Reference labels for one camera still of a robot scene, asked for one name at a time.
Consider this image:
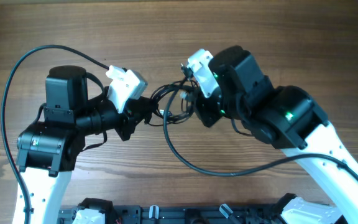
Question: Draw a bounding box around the thin black USB cable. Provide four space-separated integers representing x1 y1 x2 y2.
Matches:
147 81 198 125
149 79 198 127

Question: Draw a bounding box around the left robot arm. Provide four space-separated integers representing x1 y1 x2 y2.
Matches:
13 65 157 223

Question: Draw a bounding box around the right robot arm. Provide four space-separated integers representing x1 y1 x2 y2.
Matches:
186 45 358 223

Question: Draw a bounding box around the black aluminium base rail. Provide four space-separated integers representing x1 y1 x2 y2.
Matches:
57 204 286 224

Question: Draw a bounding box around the left camera black cable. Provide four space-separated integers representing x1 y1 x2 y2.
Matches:
0 44 110 224

